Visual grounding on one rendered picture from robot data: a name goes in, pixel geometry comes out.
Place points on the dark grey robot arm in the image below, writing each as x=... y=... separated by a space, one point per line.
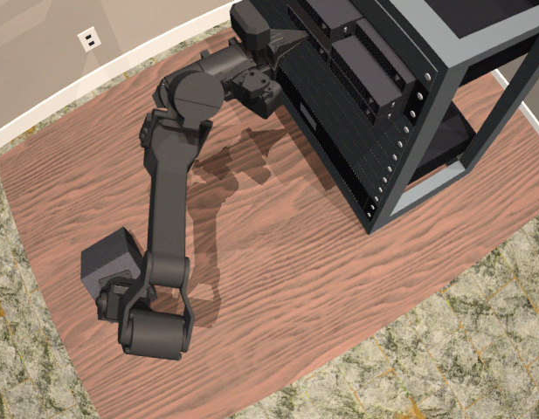
x=169 y=152

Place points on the black server rack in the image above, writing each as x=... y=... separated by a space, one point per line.
x=433 y=46

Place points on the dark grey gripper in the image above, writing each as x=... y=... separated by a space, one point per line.
x=254 y=33

